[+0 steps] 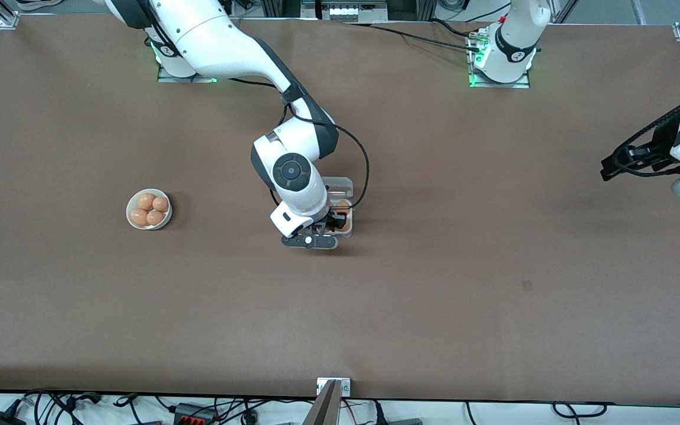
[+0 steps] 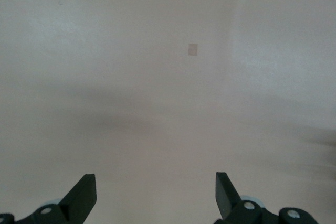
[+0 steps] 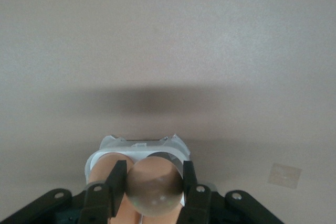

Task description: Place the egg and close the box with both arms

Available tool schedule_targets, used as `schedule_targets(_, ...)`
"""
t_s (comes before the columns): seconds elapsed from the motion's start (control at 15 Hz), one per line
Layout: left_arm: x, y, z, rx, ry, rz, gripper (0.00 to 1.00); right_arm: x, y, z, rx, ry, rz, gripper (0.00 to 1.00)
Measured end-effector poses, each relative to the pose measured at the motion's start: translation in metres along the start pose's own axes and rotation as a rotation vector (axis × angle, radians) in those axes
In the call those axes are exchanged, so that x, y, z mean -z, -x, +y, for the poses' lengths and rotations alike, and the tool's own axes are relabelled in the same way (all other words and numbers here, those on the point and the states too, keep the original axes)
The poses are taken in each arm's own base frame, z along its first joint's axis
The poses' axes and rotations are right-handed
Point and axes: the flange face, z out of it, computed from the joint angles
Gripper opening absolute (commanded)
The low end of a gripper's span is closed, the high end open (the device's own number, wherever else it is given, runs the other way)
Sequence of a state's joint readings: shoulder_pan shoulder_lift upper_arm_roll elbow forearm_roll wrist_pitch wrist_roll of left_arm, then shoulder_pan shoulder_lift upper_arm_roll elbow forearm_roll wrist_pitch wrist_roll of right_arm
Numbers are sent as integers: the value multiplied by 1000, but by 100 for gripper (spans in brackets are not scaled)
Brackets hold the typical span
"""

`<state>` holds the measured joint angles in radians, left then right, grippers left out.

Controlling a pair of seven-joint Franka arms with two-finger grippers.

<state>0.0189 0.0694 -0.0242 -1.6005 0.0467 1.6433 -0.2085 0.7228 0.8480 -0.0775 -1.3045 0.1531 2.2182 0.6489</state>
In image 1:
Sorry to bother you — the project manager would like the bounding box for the clear plastic egg box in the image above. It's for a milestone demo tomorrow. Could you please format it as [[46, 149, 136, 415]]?
[[322, 176, 355, 238]]

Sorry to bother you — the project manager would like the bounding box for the white round bowl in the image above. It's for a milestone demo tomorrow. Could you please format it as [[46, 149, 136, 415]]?
[[126, 188, 173, 230]]

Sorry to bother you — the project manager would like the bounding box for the white power strip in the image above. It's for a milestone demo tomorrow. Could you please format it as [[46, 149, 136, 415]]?
[[316, 0, 389, 23]]

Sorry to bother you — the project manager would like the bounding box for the black connector with orange levers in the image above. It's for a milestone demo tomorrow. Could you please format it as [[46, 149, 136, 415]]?
[[174, 403, 220, 425]]

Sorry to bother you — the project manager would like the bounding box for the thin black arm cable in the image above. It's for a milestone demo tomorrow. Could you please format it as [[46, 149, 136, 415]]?
[[614, 162, 680, 178], [227, 77, 371, 208]]

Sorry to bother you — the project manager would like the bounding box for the black braided cable sleeve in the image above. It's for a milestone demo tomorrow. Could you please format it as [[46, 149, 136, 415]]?
[[617, 81, 680, 155]]

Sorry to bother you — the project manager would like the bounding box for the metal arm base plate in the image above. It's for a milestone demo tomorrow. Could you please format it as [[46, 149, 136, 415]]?
[[157, 64, 218, 84], [467, 27, 531, 89]]

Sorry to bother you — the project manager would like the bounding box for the silver clamp bracket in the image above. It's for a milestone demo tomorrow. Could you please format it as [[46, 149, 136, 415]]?
[[316, 378, 352, 397]]

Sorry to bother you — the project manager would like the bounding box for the grey camera pole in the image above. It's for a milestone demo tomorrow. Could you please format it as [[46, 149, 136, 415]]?
[[301, 380, 341, 425]]

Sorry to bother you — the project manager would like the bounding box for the long black cable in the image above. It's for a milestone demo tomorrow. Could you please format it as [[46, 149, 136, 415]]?
[[345, 21, 482, 50]]

